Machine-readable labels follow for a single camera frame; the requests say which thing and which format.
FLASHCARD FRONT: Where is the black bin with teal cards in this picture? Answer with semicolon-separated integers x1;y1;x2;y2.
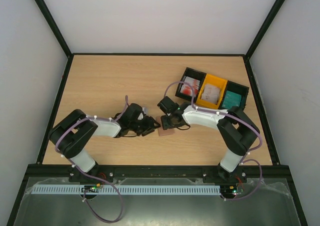
218;80;249;110

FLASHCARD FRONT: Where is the teal card stack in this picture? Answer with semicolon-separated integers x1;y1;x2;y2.
221;90;246;110

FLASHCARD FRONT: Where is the black bin with red cards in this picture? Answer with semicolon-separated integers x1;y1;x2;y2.
175;67;207;103

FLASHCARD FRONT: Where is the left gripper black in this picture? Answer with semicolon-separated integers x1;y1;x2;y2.
129;115;161;137

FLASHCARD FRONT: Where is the left controller board with leds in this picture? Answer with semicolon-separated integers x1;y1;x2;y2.
81;183;104;193

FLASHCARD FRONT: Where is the red white card stack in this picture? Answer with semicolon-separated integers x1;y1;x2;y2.
180;76;200;96

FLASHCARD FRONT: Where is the brown leather card holder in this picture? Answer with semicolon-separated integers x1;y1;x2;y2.
155;116;175;137

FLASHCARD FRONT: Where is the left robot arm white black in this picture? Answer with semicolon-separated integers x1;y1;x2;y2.
48;103;161;173

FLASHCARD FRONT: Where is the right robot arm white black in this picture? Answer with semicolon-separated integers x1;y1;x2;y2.
157;96;262;182

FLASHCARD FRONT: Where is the light blue slotted cable duct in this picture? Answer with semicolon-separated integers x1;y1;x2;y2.
31;184;221;196

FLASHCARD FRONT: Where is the right controller board with leds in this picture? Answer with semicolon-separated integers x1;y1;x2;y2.
220;185;244;198

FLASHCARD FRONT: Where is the black aluminium frame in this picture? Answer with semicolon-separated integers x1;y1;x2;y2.
6;0;310;226

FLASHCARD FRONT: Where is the controller board with leds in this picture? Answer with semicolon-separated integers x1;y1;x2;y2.
81;183;104;193
220;185;244;198

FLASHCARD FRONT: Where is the white pink card stack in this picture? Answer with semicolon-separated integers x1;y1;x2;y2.
201;83;221;105

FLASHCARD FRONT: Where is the yellow plastic bin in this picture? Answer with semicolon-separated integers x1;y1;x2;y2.
195;74;228;110

